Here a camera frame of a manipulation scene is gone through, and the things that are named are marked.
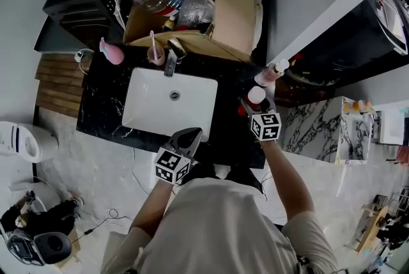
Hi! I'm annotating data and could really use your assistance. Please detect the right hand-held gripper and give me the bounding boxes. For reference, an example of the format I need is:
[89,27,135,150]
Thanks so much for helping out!
[240,96,282,142]

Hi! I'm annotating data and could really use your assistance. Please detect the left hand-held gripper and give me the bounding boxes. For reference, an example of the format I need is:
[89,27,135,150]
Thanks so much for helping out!
[153,127,204,186]

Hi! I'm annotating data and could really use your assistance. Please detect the red bottle with white cap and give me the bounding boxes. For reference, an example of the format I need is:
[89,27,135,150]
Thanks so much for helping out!
[238,86,267,117]

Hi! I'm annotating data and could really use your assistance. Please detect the person's right forearm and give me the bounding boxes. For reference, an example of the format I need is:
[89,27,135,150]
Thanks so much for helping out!
[261,140,316,222]

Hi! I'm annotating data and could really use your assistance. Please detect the person's left forearm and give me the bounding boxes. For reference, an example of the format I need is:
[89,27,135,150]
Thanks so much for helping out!
[129,179,180,238]

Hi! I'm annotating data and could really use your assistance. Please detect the pink pump bottle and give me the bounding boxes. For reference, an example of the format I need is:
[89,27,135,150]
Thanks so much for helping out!
[254,57,290,88]

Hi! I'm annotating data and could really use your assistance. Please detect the pink soap dispenser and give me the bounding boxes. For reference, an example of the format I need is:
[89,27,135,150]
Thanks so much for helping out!
[99,37,125,65]

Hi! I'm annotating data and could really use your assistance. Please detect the person's black left shoe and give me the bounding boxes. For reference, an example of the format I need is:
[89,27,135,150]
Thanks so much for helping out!
[191,163,220,180]

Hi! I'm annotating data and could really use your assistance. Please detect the person's black shoe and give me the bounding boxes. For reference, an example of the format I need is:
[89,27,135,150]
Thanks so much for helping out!
[191,163,220,180]
[225,165,265,195]

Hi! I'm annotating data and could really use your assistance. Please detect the white sink basin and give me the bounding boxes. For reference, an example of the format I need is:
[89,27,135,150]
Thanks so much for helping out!
[121,67,219,142]

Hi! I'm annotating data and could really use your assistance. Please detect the marble pattern cabinet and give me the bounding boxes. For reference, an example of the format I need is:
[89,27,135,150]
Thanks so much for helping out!
[282,96,374,165]

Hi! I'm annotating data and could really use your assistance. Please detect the person's black right shoe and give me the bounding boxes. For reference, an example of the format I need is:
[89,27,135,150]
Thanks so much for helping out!
[225,165,265,195]

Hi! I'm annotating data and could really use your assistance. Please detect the chrome faucet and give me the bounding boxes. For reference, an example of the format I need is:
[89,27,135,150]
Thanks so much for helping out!
[163,38,188,78]

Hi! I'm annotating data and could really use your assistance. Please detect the pink cup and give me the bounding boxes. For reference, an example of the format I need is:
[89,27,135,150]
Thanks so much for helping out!
[146,44,166,66]

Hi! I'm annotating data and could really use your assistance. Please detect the person's white shirt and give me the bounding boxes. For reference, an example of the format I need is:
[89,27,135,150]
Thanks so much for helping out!
[102,176,339,274]

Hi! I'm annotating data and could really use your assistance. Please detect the black marble vanity table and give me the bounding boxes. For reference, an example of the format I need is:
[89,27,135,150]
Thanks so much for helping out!
[75,44,277,170]

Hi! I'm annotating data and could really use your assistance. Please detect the pink toothbrush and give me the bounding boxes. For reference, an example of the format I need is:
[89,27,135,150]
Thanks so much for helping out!
[150,30,159,60]

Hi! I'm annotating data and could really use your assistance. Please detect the large black machine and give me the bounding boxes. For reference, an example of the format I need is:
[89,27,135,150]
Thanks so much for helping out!
[281,0,409,88]

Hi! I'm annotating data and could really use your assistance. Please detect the white side cabinet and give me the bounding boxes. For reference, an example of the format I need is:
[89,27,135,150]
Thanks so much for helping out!
[375,109,406,146]

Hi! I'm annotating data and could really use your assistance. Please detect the wooden step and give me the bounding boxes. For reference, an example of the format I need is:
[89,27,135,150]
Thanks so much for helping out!
[34,54,87,119]

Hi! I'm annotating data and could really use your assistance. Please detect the small cardboard box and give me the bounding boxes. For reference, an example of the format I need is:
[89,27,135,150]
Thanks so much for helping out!
[56,224,81,269]

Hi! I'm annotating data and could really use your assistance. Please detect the white toilet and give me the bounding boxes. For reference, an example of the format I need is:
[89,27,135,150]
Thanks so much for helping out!
[0,121,60,165]

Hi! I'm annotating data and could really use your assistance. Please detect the grey platform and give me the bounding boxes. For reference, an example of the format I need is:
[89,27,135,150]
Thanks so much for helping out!
[33,15,84,55]

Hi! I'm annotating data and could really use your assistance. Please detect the black round appliance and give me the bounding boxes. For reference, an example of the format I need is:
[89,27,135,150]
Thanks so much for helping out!
[33,232,73,263]

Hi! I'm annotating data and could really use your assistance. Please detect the grey black appliance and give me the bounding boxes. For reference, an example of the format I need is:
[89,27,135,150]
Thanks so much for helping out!
[4,232,44,267]

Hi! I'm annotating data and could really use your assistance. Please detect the black power cable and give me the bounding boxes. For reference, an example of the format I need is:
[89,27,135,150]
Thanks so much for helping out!
[83,208,134,236]

